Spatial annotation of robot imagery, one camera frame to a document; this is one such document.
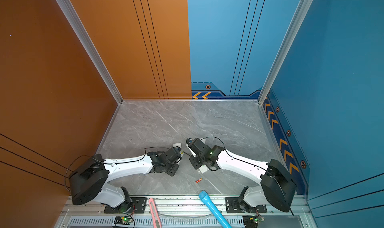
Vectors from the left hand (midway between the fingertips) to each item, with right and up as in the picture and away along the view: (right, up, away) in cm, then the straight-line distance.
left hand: (175, 168), depth 87 cm
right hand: (+10, +6, -5) cm, 13 cm away
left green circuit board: (-23, -19, -16) cm, 34 cm away
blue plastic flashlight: (+17, -10, -14) cm, 24 cm away
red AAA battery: (+13, -5, -6) cm, 15 cm away
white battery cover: (0, +12, +8) cm, 14 cm away
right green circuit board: (+39, -19, -16) cm, 46 cm away
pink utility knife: (-7, -18, -17) cm, 25 cm away
